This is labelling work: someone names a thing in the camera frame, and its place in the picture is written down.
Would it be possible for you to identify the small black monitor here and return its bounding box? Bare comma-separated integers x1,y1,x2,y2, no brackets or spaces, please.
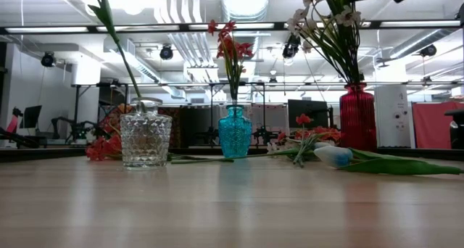
19,104,43,130

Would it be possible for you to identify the black computer monitor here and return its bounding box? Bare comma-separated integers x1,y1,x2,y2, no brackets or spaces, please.
287,99,329,130

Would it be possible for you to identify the red ribbed glass vase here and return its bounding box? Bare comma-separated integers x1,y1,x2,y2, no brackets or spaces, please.
339,83,378,153

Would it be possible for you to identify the slim silver ventilation duct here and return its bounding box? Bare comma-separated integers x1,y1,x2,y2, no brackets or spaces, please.
389,28,456,59

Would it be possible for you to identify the white rectangular ceiling duct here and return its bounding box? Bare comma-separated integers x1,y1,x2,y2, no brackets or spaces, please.
103,35,186,99

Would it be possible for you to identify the colourful patterned quilt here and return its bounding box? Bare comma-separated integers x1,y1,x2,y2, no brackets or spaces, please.
96,103,182,148

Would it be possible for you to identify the clear cut-glass vase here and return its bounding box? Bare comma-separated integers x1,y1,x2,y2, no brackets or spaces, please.
119,97,173,170

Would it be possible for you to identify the blue glass vase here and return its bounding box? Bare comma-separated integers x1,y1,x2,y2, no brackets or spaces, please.
217,104,253,158

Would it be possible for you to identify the black overhead crossbar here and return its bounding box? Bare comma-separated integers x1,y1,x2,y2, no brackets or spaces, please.
0,20,464,35

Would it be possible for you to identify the wide silver ventilation duct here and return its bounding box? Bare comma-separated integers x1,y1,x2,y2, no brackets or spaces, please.
220,0,272,23

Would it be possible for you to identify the black office chair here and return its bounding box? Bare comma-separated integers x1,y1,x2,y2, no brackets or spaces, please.
444,109,464,150

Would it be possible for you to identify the black aluminium table frame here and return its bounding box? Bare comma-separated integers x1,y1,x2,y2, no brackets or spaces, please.
0,145,464,164

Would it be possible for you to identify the red partition panel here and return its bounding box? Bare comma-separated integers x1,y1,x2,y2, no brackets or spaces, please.
412,102,464,150

